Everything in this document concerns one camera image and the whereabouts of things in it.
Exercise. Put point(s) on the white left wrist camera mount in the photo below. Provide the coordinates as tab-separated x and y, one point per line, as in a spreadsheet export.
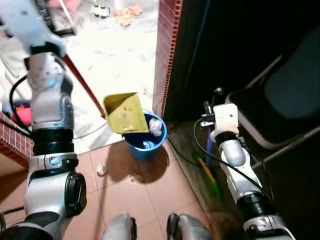
27	25

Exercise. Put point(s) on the brown crumpled debris pile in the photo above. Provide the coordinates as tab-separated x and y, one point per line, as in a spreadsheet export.
125	16

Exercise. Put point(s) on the brown paper scrap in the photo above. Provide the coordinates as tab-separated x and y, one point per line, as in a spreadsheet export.
136	177

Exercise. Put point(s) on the black folding chair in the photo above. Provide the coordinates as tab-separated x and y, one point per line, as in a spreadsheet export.
290	85

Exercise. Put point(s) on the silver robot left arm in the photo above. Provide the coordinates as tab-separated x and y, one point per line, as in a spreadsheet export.
50	100

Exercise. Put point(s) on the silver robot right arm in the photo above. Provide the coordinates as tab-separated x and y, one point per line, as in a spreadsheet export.
235	155

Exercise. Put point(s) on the grey robot leg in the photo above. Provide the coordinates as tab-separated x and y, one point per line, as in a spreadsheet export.
190	230
120	229

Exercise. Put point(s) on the blue plastic bucket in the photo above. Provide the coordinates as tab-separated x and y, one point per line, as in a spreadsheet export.
145	150

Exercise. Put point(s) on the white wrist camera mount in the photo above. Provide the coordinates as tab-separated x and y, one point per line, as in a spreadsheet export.
226	117
27	25

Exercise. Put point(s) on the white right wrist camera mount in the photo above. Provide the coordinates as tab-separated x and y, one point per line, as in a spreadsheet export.
226	117

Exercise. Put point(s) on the grey robot right leg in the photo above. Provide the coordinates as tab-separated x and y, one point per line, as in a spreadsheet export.
190	230

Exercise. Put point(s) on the grey robot left leg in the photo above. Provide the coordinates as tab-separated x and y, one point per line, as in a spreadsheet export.
120	229

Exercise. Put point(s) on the crumpled white paper ball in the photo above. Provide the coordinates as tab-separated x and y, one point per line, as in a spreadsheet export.
101	170
156	126

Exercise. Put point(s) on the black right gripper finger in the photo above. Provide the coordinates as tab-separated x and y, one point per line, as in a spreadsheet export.
218	95

